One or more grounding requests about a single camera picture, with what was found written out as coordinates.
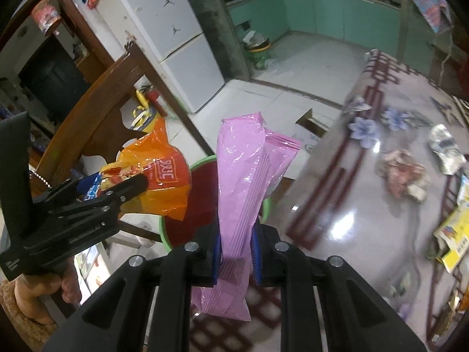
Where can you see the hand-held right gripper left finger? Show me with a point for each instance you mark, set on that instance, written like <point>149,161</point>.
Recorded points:
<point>217,249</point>

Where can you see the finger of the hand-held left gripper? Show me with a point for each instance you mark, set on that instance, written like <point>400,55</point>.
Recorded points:
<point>99,209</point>
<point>132,183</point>

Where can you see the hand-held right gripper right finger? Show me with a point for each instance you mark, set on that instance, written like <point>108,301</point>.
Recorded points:
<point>256,260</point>

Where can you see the orange snack bag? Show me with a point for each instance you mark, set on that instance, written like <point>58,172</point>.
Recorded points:
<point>161,179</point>

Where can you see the red basin with green rim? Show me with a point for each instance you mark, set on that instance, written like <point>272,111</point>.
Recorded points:
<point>201,198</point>

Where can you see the pink plastic wrapper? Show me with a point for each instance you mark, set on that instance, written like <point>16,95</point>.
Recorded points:
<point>238,176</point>

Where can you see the printed white paper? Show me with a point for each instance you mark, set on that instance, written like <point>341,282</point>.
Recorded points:
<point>445,146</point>

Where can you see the person's left forearm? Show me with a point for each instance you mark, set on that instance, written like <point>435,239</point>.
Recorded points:
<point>11,326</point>

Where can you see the person's left hand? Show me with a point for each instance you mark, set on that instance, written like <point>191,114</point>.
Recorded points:
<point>36,297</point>

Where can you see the yellow plastic bag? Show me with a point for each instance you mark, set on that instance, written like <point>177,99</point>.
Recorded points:
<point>141,113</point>

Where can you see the carved wooden chair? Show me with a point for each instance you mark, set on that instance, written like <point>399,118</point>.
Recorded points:
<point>99,91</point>

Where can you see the cardboard box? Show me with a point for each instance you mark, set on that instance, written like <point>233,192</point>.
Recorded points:
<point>311,123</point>

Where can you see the white refrigerator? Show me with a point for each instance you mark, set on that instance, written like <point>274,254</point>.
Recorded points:
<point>157,18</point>

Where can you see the crumpled red wrapper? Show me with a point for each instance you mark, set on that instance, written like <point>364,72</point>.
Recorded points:
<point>403,174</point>

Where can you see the green kitchen waste bin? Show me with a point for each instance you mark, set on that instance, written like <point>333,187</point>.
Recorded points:
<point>258,57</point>

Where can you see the teal kitchen cabinets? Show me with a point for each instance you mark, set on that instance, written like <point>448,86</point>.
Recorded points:
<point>329,14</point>

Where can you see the plaid towel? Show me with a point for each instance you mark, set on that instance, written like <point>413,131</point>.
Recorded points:
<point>428,0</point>

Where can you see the red printed wall hanging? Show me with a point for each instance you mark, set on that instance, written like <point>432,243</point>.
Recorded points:
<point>45,14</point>

